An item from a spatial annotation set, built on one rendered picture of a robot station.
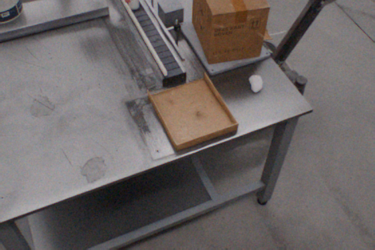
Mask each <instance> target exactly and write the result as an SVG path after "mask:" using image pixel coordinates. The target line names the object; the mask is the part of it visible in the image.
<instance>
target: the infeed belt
mask: <svg viewBox="0 0 375 250"><path fill-rule="evenodd" d="M121 2H122V1H121ZM122 4H123V2H122ZM123 5H124V4H123ZM124 7H125V6H124ZM125 9H126V7H125ZM126 10H127V9H126ZM127 13H128V14H129V12H128V11H127ZM132 13H133V15H134V16H135V19H136V20H137V22H138V23H139V25H140V27H141V29H142V30H143V32H144V34H145V35H146V36H147V38H148V40H149V42H150V43H151V45H152V46H153V49H154V50H155V52H156V54H157V55H158V57H159V59H160V61H161V62H162V64H163V65H164V67H165V69H166V71H167V76H164V74H163V73H162V71H161V69H160V67H159V65H158V63H157V62H156V60H155V59H154V57H153V55H152V53H151V51H150V49H149V48H148V46H147V44H146V43H145V41H144V39H143V37H142V36H141V34H140V33H139V31H138V29H137V28H136V26H135V24H134V23H133V24H134V26H135V28H136V29H137V31H138V33H139V34H140V36H141V37H142V39H143V41H144V43H145V45H146V46H147V48H148V50H149V51H150V53H151V55H152V57H153V59H154V60H155V62H156V64H157V65H158V67H159V69H160V71H161V73H162V74H163V76H164V78H165V79H168V78H171V77H174V76H178V75H180V74H183V71H182V70H181V68H180V65H179V64H178V62H177V60H176V59H175V57H174V56H173V54H172V53H171V51H170V50H169V48H168V46H167V44H166V43H165V41H164V39H163V38H162V37H161V34H160V33H159V32H158V31H157V29H156V27H155V26H154V24H153V22H152V21H151V19H150V17H149V16H148V15H147V12H146V11H145V9H144V8H143V6H142V4H141V3H140V1H139V8H138V10H135V11H132ZM129 16H130V15H129ZM130 18H131V16H130ZM131 21H132V22H133V20H132V19H131Z"/></svg>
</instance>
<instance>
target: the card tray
mask: <svg viewBox="0 0 375 250"><path fill-rule="evenodd" d="M147 96H148V97H149V100H150V101H151V104H152V105H153V108H154V109H155V111H156V113H157V115H158V117H159V119H160V121H161V123H162V125H163V126H164V128H165V130H166V132H167V134H168V136H169V138H170V140H171V141H172V143H173V145H174V147H175V149H176V151H179V150H181V149H184V148H187V147H189V146H192V145H195V144H198V143H201V142H203V141H207V140H209V139H212V138H215V137H217V136H220V135H225V134H227V133H231V132H233V131H236V130H238V122H237V120H236V119H235V117H234V115H233V114H232V111H231V110H230V109H229V107H228V105H227V104H226V103H225V101H224V99H223V98H222V97H221V95H220V93H219V92H218V91H217V89H216V87H215V86H214V85H213V83H212V82H211V80H210V79H209V78H208V76H207V74H206V73H204V78H203V79H200V80H197V81H194V82H190V83H185V84H181V85H179V86H176V87H173V88H169V89H167V90H163V91H160V92H157V93H154V94H151V93H150V92H149V90H148V89H147Z"/></svg>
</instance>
